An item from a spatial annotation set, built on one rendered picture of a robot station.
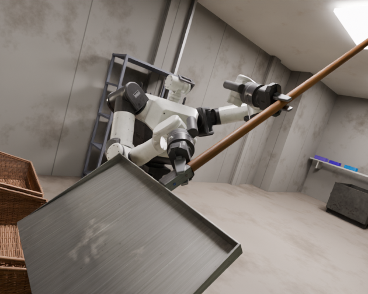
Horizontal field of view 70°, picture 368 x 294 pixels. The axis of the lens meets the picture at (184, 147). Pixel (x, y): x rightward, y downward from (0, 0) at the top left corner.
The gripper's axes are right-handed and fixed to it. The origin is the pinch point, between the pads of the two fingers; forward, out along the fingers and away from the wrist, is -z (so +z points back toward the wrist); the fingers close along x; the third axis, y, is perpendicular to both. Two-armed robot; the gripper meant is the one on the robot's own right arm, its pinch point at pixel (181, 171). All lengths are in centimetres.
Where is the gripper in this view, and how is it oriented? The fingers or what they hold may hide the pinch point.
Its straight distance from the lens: 72.8
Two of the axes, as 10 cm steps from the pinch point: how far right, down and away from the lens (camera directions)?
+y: -9.6, 2.5, 1.0
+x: 2.6, 8.1, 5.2
